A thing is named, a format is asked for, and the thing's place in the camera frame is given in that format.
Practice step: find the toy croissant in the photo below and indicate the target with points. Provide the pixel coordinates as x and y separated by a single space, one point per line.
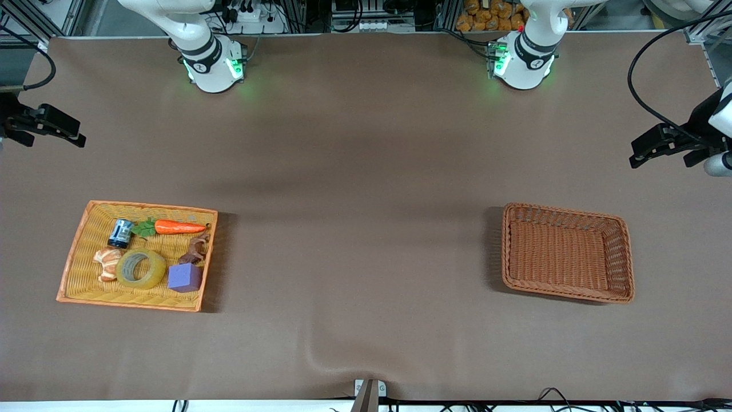
104 263

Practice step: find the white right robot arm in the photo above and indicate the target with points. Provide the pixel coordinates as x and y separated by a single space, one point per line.
209 68

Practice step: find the orange toy carrot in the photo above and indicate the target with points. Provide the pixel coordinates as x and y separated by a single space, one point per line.
178 227

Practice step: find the small blue can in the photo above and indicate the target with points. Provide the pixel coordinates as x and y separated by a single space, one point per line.
120 233

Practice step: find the brown wicker basket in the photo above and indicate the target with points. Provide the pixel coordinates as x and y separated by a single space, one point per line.
560 252

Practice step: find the aluminium frame profile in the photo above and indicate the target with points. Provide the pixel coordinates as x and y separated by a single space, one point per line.
700 31
71 17

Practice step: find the long white power strip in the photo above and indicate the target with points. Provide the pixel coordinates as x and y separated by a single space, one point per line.
386 26

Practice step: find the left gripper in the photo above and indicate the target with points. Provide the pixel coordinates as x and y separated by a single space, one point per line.
701 122

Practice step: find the brown twisted pretzel toy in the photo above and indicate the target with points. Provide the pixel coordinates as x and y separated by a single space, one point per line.
197 247

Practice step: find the purple foam cube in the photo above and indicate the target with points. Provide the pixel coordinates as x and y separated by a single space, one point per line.
185 278

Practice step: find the orange yellow wicker tray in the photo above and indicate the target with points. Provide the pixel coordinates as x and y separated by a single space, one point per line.
143 298

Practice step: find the orange snack pile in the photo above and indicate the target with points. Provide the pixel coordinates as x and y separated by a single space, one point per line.
486 17

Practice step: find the metal table bracket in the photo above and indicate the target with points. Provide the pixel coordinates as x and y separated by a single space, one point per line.
369 395

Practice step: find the yellow clear tape roll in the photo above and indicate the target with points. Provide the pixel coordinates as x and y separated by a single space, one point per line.
154 278

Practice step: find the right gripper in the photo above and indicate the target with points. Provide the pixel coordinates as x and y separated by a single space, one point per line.
8 110

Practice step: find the white power strip with plugs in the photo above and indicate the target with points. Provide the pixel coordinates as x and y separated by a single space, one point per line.
257 22

